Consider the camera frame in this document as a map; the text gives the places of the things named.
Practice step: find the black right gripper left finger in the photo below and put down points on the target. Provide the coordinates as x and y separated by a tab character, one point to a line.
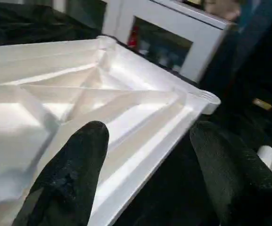
72	176

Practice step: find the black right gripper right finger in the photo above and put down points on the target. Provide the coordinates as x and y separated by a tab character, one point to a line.
232	183

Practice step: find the black mat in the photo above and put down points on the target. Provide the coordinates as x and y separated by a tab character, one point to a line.
168	188

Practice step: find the white plastic table top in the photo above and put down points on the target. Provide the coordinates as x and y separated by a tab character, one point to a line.
55	94

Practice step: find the small tan tag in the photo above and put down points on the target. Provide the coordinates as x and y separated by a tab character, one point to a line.
261	104

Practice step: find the white cabinet with glass doors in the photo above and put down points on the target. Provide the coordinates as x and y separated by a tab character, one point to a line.
173	26

